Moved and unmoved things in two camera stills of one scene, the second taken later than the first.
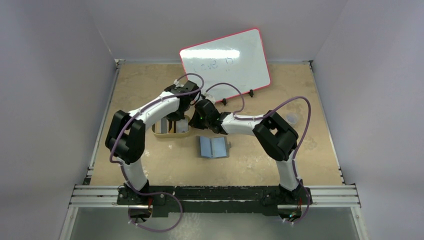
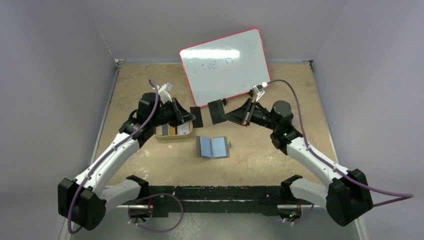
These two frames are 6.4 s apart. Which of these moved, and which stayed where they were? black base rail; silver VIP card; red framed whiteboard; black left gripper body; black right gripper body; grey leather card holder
Moved: black left gripper body; black right gripper body
Stayed: grey leather card holder; red framed whiteboard; silver VIP card; black base rail
